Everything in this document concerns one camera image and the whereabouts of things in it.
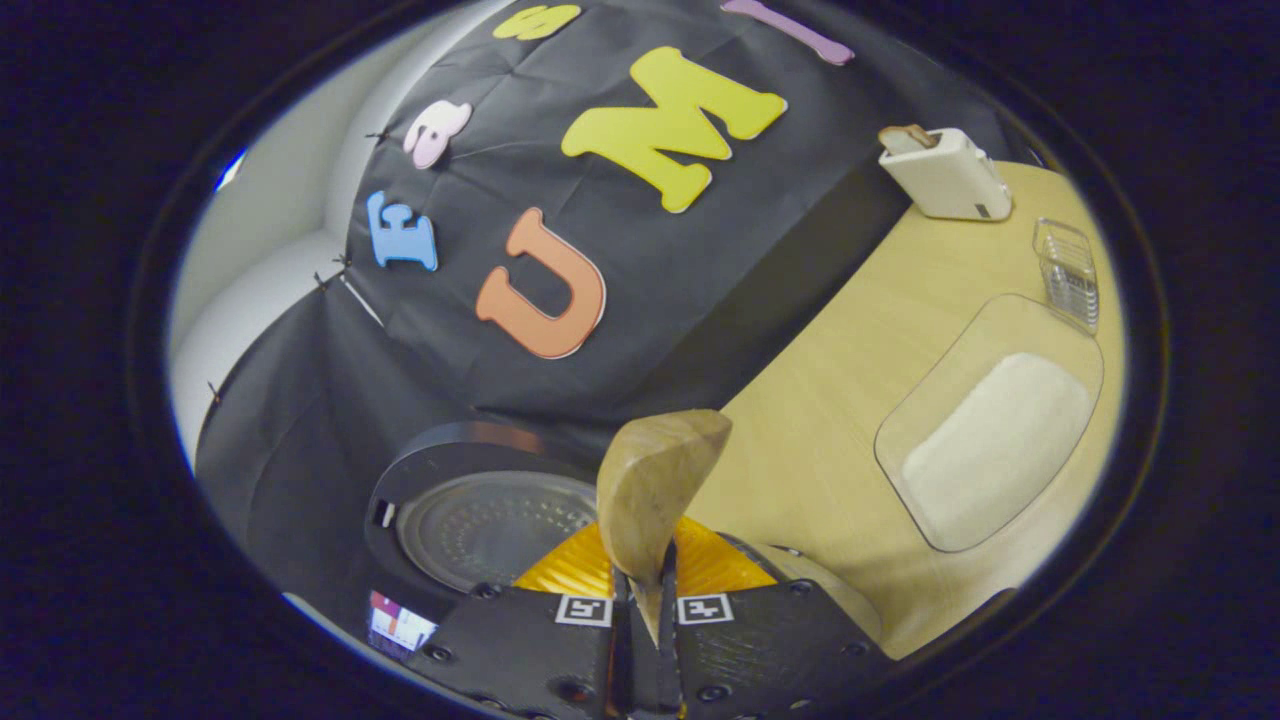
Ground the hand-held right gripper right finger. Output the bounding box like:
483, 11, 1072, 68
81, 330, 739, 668
655, 515, 891, 719

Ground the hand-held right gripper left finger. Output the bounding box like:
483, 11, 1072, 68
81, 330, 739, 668
425, 520, 636, 720

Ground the black and silver rice cooker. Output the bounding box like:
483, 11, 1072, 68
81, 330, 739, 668
365, 420, 883, 651

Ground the wooden spoon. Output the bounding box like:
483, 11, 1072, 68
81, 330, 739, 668
597, 408, 734, 646

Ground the metal wire chopstick holder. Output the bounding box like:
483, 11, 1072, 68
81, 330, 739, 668
1033, 218, 1101, 334

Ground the computer monitor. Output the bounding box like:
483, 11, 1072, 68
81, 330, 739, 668
368, 590, 438, 653

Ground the clear glass dish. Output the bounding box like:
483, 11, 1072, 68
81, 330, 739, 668
875, 293, 1106, 553

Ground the black backdrop cloth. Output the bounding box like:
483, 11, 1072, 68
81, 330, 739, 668
195, 0, 1041, 601

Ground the white toaster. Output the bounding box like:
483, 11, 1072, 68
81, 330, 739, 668
878, 127, 1013, 222

